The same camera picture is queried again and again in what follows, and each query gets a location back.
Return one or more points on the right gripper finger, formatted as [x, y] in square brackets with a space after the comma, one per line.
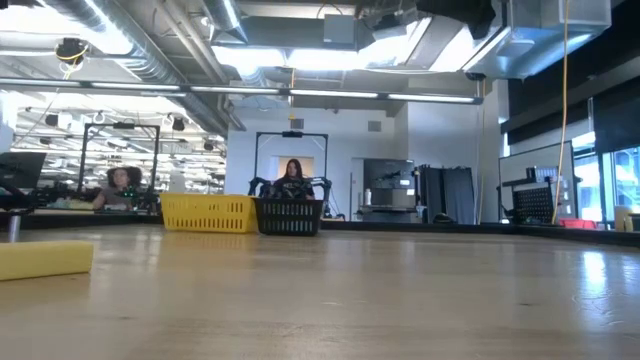
[465, 15]

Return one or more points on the long yellow foam block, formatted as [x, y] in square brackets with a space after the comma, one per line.
[45, 260]

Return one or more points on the background black robot arm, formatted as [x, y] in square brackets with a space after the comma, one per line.
[260, 186]

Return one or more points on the long ceiling light bar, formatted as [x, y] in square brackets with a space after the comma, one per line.
[330, 93]

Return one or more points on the white partition board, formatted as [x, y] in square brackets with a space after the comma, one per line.
[520, 165]

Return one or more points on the dark grey curtain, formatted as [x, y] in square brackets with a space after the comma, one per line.
[450, 195]

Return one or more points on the black pegboard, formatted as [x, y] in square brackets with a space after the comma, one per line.
[532, 205]

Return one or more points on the white bottle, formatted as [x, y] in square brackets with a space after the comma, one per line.
[368, 197]

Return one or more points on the red storage bin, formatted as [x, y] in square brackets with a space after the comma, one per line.
[575, 224]

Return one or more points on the person seated behind baskets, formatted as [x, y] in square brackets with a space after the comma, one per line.
[294, 182]

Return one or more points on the pale yellow cylinder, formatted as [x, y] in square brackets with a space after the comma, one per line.
[622, 219]

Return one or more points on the black plastic basket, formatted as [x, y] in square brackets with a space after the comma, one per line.
[288, 217]

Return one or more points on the yellow plastic basket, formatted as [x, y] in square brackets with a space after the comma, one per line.
[207, 212]

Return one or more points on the person at distant desk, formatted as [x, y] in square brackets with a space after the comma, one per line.
[117, 192]

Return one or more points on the black computer monitor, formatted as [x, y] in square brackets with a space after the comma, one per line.
[22, 170]

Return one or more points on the silver ventilation duct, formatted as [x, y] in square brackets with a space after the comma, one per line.
[540, 45]

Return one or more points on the black gantry frame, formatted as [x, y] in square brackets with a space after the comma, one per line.
[120, 125]
[291, 134]

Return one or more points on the black aluminium table frame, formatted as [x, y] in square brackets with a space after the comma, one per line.
[400, 226]

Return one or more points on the silver metal post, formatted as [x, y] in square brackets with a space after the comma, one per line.
[14, 229]

